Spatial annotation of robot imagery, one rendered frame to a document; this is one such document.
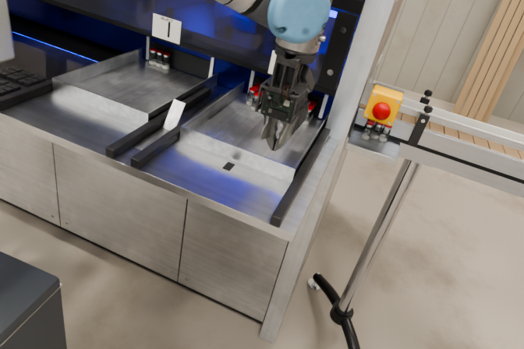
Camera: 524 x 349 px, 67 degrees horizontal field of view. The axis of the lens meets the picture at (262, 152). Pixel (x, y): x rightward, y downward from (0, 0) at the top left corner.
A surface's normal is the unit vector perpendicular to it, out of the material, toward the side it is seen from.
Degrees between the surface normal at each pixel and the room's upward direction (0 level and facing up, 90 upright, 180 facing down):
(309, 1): 90
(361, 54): 90
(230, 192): 0
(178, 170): 0
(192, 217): 90
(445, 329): 0
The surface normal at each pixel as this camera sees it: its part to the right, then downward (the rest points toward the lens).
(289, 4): 0.35, 0.55
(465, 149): -0.36, 0.43
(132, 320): 0.19, -0.84
